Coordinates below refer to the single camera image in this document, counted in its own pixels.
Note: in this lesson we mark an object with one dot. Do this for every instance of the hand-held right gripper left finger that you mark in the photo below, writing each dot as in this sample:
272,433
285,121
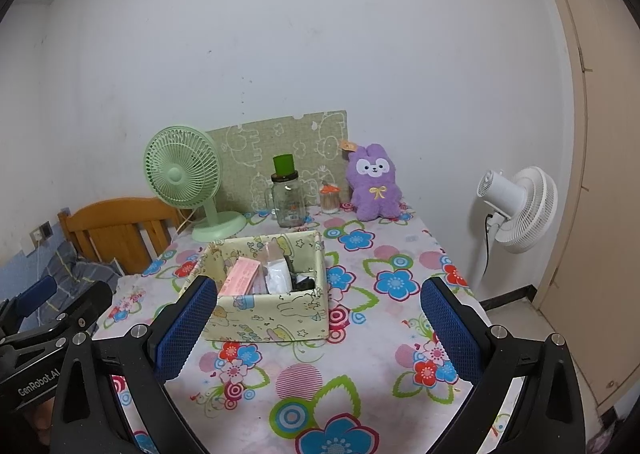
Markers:
182,329

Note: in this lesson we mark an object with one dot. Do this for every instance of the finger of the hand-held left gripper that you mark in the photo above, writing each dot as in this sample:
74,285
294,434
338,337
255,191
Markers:
30,296
90,301

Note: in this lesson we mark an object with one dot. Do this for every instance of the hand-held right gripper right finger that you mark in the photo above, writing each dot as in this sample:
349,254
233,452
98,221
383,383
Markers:
450,329

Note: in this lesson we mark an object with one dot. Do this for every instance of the pink packet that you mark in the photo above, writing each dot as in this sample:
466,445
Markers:
240,276

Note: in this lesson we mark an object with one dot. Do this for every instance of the cartoon print storage box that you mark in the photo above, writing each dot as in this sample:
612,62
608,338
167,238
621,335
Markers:
270,319

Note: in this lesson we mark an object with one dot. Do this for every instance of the white pouch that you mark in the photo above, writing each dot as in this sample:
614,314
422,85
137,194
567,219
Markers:
277,276

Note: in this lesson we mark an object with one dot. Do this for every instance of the clear plastic packet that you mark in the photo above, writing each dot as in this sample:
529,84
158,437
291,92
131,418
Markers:
276,251

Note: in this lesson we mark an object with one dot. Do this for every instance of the person's left hand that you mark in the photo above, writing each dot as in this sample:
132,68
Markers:
40,414

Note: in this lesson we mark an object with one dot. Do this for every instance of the grey plaid pillow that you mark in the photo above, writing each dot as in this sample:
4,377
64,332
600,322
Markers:
80,269

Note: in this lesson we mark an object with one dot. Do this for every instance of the wooden headboard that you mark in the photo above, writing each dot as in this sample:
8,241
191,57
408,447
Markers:
115,224

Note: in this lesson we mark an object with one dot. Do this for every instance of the white standing fan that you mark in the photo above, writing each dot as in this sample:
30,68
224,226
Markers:
530,209

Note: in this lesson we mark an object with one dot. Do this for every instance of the green desk fan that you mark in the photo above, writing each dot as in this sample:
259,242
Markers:
175,174

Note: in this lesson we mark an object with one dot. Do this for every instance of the purple plush bunny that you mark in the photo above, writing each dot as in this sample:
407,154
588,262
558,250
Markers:
375,184

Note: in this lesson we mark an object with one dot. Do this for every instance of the glass jar with green lid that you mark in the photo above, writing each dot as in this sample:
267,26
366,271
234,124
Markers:
287,204

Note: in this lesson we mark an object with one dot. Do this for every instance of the toothpick jar with orange lid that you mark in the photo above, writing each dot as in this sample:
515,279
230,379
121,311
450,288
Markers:
330,201

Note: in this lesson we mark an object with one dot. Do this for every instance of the green patterned board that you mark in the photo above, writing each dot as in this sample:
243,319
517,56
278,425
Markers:
250,149

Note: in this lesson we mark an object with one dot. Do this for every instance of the beige door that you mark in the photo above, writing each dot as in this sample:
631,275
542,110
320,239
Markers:
610,184

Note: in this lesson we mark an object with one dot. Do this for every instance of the wall socket panel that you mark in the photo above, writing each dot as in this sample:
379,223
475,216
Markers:
41,233

